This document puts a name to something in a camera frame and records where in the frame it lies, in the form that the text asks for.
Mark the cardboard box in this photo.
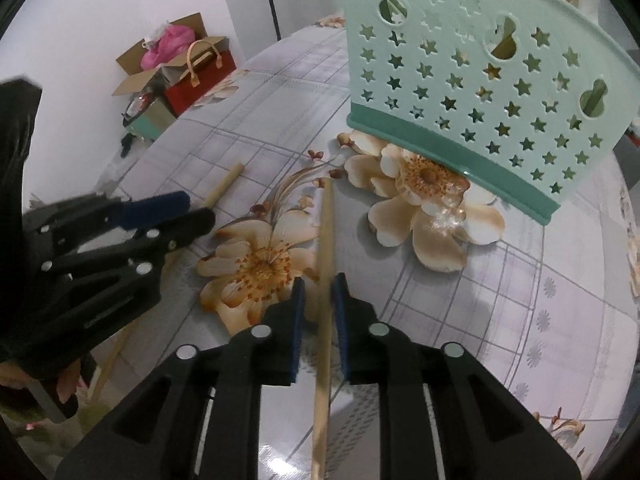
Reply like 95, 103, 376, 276
111, 12, 230, 97

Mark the red gift bag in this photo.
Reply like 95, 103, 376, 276
164, 39, 238, 115

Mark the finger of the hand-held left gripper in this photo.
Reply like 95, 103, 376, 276
22, 190, 192, 248
35, 207, 217, 356

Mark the teal box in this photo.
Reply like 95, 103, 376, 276
122, 96, 177, 141

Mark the floral tablecloth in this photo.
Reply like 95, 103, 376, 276
90, 10, 640, 480

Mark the pink plastic bag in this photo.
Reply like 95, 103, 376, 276
140, 24, 196, 72

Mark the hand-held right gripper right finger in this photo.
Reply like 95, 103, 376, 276
332, 272, 583, 480

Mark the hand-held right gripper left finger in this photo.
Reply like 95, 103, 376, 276
55, 276, 307, 480

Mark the person's left hand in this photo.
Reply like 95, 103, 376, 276
0, 360, 83, 420

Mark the green plastic utensil basket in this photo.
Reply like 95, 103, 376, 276
345, 0, 640, 226

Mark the black pole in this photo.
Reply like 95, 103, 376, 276
260, 0, 282, 41

